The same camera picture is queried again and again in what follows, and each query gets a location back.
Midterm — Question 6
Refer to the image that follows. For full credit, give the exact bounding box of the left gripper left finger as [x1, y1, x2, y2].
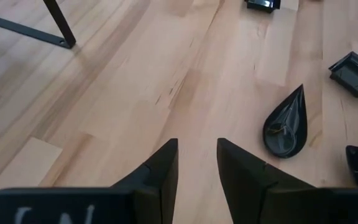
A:
[0, 138, 179, 224]

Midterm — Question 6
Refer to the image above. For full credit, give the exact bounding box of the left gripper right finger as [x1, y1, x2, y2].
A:
[216, 138, 358, 224]

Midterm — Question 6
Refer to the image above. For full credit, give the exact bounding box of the black teardrop mini plate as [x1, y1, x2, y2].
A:
[262, 83, 309, 159]

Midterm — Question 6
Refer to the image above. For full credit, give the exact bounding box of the black square mini plate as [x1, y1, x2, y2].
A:
[245, 0, 282, 14]
[328, 51, 358, 100]

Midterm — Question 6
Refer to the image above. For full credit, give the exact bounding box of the black mesh shelf riser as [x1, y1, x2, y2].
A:
[0, 0, 77, 50]

